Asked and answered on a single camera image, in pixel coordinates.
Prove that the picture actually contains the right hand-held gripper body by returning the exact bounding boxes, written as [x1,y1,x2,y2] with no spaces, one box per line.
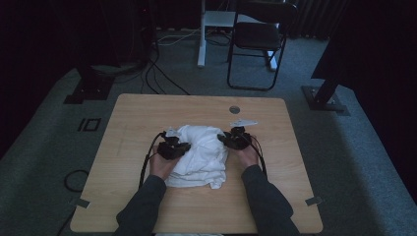
[225,118,260,151]

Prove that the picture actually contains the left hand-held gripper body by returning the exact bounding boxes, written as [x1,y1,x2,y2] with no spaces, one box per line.
[156,128,185,161]

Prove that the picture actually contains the white pleated skirt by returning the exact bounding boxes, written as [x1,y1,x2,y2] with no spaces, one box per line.
[162,124,230,191]

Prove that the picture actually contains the person's left hand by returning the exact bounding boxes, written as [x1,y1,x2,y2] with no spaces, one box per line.
[149,152,181,181]

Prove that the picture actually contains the person's right hand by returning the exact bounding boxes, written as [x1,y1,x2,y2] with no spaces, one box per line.
[234,145,261,171]

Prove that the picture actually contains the black floor tape marks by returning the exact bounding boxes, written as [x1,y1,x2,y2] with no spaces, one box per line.
[77,117,102,133]

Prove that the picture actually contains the black slanted stand with base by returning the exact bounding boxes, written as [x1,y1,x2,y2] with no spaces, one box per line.
[301,38,350,116]

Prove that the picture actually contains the black stand with square base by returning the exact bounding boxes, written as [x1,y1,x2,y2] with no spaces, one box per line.
[63,63,116,105]

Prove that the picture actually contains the black folding chair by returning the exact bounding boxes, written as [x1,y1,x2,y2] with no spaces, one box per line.
[226,0,299,92]

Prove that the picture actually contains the right hand-held gripper cable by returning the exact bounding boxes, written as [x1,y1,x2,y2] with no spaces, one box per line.
[249,135,268,180]

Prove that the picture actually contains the hand-held gripper cable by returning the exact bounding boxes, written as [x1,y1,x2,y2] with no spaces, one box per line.
[249,135,268,180]
[139,131,165,190]

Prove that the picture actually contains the left hand-held gripper cable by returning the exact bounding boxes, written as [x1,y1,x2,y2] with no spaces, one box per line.
[139,131,165,190]

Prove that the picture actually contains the black floor cables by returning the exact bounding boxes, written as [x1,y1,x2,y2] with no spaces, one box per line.
[140,45,192,96]

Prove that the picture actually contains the white desk frame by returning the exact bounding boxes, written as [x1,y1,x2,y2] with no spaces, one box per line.
[196,0,279,72]

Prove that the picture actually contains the white floor cable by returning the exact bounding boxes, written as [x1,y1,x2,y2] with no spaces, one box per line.
[156,28,202,47]

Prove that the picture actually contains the looped black floor cable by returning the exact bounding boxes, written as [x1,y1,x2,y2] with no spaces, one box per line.
[63,168,90,194]

